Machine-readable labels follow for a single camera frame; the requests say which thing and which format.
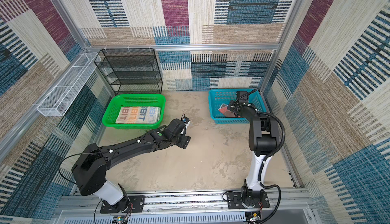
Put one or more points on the aluminium front rail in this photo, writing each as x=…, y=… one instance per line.
x=157, y=202

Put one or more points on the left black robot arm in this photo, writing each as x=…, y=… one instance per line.
x=90, y=169

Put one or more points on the pink orange print towel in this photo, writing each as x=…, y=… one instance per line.
x=138, y=115

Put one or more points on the black wire shelf rack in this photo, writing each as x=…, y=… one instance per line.
x=130, y=71

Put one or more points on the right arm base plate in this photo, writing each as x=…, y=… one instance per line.
x=253, y=200

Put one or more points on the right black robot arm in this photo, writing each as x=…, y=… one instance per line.
x=263, y=141

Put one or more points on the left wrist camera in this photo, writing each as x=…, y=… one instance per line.
x=186, y=120

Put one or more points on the teal plastic basket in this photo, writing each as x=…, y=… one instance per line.
x=218, y=97

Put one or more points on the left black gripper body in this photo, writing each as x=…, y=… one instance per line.
x=182, y=141

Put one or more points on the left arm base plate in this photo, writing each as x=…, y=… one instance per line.
x=129, y=204

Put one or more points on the green plastic basket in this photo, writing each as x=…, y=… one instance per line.
x=133, y=100

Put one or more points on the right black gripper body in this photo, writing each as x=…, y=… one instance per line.
x=231, y=104

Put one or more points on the red pink towel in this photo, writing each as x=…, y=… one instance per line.
x=223, y=109

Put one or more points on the white wire mesh tray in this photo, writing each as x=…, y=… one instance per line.
x=62, y=96

